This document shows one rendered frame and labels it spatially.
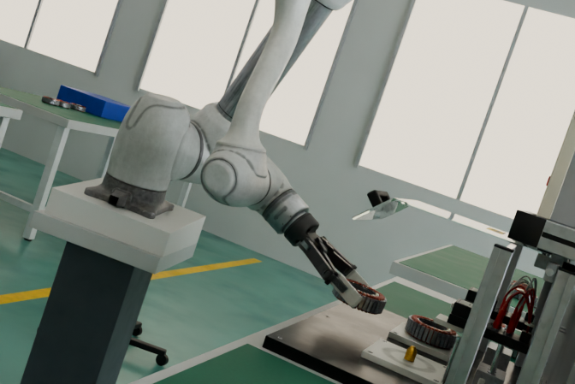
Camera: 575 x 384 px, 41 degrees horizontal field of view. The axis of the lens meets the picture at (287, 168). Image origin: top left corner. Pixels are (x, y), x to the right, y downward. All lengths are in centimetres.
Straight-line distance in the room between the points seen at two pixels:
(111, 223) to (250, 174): 44
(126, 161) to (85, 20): 585
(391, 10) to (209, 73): 170
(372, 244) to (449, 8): 200
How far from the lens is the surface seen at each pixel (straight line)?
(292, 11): 168
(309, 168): 647
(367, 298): 157
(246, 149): 150
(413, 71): 635
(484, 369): 146
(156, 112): 183
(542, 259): 147
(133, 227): 178
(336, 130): 643
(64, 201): 184
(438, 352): 165
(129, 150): 184
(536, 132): 619
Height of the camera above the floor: 112
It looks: 3 degrees down
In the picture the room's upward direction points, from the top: 19 degrees clockwise
